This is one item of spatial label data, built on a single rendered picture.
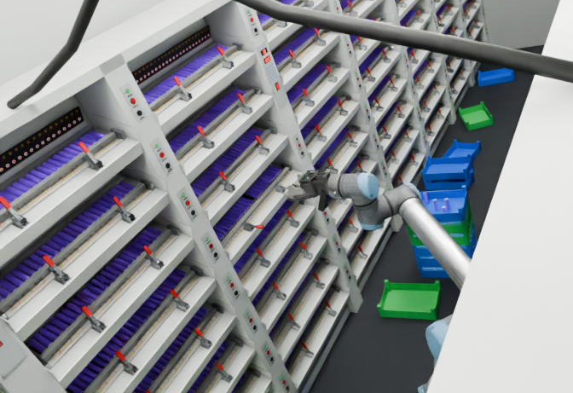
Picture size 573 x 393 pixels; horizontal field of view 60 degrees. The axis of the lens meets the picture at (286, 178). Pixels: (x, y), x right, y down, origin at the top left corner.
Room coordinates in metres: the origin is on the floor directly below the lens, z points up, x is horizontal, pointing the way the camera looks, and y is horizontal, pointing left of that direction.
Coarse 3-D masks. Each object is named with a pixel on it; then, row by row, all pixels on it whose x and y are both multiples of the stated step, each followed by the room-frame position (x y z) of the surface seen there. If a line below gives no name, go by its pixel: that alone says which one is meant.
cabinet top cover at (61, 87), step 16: (208, 0) 1.97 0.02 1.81; (224, 0) 1.99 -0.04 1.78; (176, 16) 1.89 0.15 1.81; (192, 16) 1.84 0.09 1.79; (144, 32) 1.80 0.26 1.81; (160, 32) 1.72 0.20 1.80; (176, 32) 1.76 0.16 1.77; (112, 48) 1.75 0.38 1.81; (128, 48) 1.61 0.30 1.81; (144, 48) 1.65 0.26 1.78; (80, 64) 1.67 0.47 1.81; (96, 64) 1.54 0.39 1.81; (112, 64) 1.55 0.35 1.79; (64, 80) 1.49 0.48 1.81; (80, 80) 1.45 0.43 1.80; (96, 80) 1.49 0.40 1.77; (32, 96) 1.43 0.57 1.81; (48, 96) 1.37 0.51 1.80; (64, 96) 1.40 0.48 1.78; (0, 112) 1.40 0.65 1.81; (16, 112) 1.30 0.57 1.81; (32, 112) 1.33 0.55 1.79; (0, 128) 1.26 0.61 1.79; (16, 128) 1.28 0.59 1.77
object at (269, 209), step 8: (280, 160) 2.10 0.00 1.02; (288, 160) 2.07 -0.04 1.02; (280, 168) 2.09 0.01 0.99; (296, 168) 2.05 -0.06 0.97; (288, 176) 2.02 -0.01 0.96; (296, 176) 2.01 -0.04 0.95; (280, 184) 1.97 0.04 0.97; (288, 184) 1.97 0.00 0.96; (272, 200) 1.88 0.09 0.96; (280, 200) 1.88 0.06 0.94; (264, 208) 1.84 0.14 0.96; (272, 208) 1.83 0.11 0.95; (256, 216) 1.80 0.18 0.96; (264, 216) 1.79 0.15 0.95; (272, 216) 1.83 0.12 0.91; (216, 224) 1.79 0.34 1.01; (256, 224) 1.75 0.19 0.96; (264, 224) 1.78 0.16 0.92; (240, 232) 1.72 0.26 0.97; (248, 232) 1.71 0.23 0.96; (256, 232) 1.73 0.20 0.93; (240, 240) 1.68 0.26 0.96; (248, 240) 1.68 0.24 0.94; (232, 248) 1.64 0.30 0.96; (240, 248) 1.64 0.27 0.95; (232, 256) 1.60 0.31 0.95; (240, 256) 1.64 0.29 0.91; (232, 264) 1.60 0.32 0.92
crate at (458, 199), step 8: (432, 192) 2.20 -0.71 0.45; (440, 192) 2.17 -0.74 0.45; (448, 192) 2.15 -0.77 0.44; (456, 192) 2.13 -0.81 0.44; (464, 192) 2.09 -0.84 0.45; (424, 200) 2.22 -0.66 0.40; (432, 200) 2.19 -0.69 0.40; (440, 200) 2.16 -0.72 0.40; (456, 200) 2.11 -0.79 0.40; (464, 200) 2.02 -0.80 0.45; (432, 208) 2.12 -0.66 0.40; (440, 208) 2.10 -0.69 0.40; (456, 208) 2.05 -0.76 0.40; (464, 208) 1.98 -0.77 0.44; (440, 216) 2.00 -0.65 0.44; (448, 216) 1.98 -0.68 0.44; (456, 216) 1.95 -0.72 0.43; (464, 216) 1.95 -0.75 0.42
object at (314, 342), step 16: (336, 288) 2.06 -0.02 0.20; (320, 304) 1.98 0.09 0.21; (336, 304) 1.98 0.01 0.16; (320, 320) 1.91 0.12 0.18; (336, 320) 1.92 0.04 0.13; (304, 336) 1.82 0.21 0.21; (320, 336) 1.82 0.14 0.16; (304, 352) 1.75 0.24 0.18; (288, 368) 1.67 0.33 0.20; (304, 368) 1.67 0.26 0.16
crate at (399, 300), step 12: (396, 288) 2.08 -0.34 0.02; (408, 288) 2.04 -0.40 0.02; (420, 288) 2.00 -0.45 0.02; (432, 288) 1.97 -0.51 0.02; (384, 300) 2.02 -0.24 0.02; (396, 300) 2.01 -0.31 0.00; (408, 300) 1.97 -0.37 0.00; (420, 300) 1.94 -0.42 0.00; (432, 300) 1.91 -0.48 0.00; (384, 312) 1.93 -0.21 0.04; (396, 312) 1.89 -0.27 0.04; (408, 312) 1.85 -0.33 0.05; (420, 312) 1.82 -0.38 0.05; (432, 312) 1.79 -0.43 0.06
